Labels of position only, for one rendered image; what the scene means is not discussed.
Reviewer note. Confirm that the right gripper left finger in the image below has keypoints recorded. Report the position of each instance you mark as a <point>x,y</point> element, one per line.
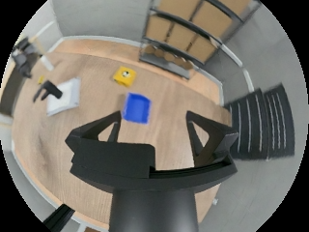
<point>93,130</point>

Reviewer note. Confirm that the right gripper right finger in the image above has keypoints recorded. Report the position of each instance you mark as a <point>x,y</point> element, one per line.
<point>221,137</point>

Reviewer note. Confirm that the white bottle with black cap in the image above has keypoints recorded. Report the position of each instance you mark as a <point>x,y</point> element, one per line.
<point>48,62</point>

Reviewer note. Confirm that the blue square bin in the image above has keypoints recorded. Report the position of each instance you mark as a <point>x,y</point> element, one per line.
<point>139,108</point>

